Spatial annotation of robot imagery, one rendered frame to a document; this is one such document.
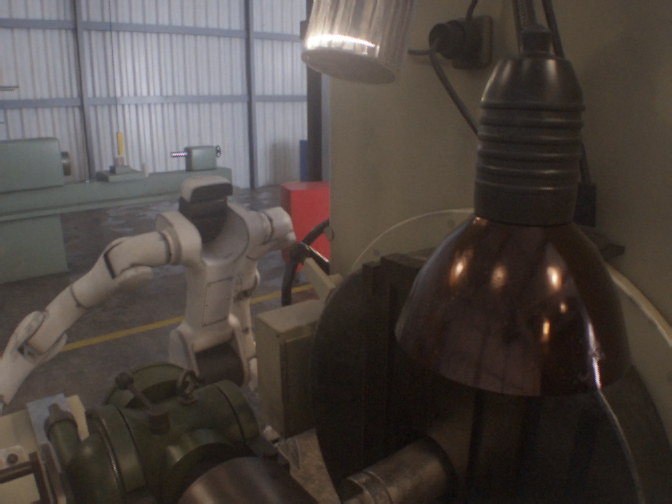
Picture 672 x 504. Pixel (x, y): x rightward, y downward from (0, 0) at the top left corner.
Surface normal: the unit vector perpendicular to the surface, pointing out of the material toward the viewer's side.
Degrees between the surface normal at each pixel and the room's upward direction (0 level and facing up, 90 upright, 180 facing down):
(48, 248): 90
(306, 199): 90
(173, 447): 25
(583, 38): 90
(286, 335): 90
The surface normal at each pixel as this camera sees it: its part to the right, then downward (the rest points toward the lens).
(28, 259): 0.62, 0.22
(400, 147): -0.79, 0.17
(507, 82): -0.69, -0.22
